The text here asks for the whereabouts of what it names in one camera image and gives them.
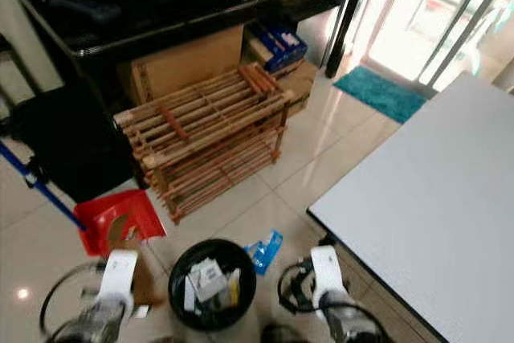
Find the white table with black legs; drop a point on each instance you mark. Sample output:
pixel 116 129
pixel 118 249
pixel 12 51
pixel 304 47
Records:
pixel 434 214

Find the glass sliding door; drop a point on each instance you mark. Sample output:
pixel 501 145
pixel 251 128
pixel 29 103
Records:
pixel 450 14

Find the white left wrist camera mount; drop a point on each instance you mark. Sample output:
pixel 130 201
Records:
pixel 120 271

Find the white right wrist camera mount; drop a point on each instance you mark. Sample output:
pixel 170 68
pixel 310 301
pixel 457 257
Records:
pixel 325 271

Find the black round rubbish bin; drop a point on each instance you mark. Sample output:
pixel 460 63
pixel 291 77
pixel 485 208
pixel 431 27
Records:
pixel 245 283

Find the black glossy desk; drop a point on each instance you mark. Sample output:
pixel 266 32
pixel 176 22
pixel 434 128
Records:
pixel 193 18

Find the small brown cardboard box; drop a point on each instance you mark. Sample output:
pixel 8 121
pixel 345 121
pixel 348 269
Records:
pixel 299 82

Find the black fabric bag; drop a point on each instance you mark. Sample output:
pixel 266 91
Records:
pixel 72 146

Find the white crumpled paper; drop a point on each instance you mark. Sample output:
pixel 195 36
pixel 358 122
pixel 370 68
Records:
pixel 209 277

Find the teal floor mat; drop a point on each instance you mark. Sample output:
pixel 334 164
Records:
pixel 377 92

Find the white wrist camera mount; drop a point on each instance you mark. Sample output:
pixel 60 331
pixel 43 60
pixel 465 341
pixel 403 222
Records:
pixel 120 271
pixel 325 271

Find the red plastic dustpan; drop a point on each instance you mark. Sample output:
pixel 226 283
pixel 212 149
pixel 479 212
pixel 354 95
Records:
pixel 100 218

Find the blue plastic wrapper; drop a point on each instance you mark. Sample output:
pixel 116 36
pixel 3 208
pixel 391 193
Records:
pixel 267 251

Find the pale yellow wrapper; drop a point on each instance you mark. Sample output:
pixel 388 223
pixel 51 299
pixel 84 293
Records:
pixel 234 287

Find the blue printed box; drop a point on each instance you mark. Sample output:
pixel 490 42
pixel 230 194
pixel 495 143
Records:
pixel 279 44

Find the large brown cardboard box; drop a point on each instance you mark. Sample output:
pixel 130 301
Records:
pixel 185 62

